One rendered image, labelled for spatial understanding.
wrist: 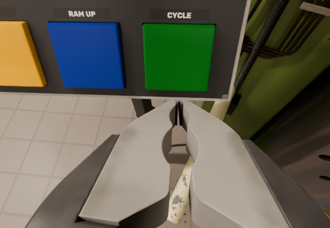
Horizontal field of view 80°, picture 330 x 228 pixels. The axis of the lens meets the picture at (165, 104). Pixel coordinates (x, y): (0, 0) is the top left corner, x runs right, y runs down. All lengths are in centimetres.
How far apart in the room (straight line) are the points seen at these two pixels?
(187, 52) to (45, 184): 124
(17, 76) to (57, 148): 113
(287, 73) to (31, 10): 57
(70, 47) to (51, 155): 119
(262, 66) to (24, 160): 135
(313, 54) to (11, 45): 56
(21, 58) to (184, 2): 19
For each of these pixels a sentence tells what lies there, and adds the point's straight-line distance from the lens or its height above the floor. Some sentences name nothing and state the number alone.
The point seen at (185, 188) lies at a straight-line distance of 54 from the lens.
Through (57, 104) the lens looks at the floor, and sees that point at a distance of 155.
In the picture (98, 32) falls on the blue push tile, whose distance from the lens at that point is 23.
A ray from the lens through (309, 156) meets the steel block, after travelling 55.
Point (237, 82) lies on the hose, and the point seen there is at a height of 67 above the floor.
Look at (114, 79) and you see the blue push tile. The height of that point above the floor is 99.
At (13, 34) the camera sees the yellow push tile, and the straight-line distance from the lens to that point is 28.
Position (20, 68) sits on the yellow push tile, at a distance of 29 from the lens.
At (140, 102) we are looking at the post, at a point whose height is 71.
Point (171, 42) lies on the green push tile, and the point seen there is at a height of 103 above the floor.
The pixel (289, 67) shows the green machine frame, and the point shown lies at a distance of 61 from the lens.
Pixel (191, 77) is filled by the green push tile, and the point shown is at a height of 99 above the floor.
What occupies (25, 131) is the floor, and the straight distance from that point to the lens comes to 156.
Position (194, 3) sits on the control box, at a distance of 22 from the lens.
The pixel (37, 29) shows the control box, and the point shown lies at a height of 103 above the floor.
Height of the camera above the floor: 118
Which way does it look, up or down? 61 degrees down
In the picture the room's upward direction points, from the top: 2 degrees counter-clockwise
